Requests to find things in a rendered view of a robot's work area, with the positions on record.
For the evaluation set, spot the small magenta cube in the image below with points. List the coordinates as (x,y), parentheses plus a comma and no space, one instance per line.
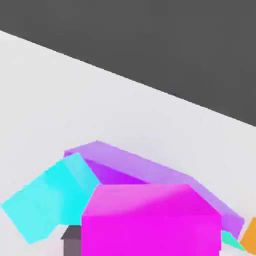
(150,230)

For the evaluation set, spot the large purple box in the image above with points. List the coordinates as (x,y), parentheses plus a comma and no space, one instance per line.
(140,166)

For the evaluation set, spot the large cyan box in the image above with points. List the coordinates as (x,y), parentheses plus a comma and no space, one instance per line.
(50,202)

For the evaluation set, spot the large turquoise box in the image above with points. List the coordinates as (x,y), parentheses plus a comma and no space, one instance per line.
(229,239)

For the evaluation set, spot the large orange box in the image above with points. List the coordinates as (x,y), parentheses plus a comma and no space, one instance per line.
(250,236)

